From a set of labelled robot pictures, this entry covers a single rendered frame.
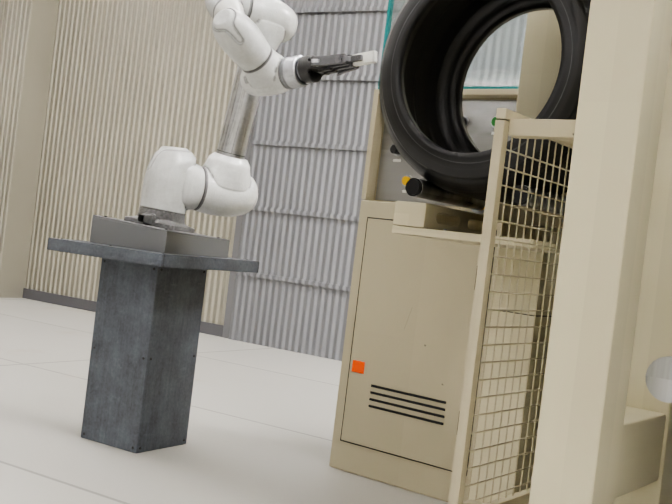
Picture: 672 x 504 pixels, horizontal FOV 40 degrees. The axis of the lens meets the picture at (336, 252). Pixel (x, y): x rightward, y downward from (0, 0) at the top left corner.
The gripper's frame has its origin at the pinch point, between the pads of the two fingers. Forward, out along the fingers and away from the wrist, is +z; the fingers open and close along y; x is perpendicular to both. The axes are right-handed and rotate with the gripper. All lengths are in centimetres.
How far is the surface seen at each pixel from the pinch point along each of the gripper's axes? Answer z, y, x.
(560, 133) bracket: 79, -59, 39
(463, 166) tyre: 36, -13, 34
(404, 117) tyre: 20.5, -13.0, 20.7
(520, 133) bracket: 72, -59, 38
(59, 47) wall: -477, 258, -148
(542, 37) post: 38.6, 26.1, -5.5
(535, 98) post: 36.5, 26.1, 10.5
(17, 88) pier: -491, 230, -111
